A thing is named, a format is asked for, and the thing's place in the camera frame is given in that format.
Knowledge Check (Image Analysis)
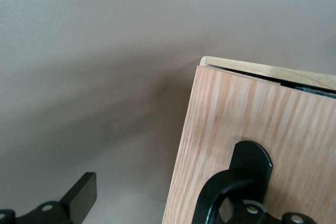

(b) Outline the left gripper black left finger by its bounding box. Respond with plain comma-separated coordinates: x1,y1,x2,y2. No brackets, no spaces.
0,172,98,224

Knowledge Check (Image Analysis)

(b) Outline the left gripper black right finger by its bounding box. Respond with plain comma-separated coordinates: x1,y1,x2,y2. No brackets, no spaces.
217,197,319,224

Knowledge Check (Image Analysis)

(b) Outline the black metal drawer handle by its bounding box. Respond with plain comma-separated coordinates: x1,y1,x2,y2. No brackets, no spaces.
193,140,274,224

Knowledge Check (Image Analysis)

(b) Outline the wooden cabinet door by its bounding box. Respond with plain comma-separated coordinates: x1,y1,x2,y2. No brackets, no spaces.
161,65,336,224

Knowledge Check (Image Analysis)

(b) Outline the black metal drawer slide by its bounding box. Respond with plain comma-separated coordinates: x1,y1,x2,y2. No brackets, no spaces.
295,86,336,97

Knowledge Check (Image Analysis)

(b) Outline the light wooden drawer cabinet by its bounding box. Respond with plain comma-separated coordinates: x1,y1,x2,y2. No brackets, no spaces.
199,55,336,90

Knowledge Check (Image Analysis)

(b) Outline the brown table cover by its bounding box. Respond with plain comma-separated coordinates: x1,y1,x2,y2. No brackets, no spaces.
0,0,336,224

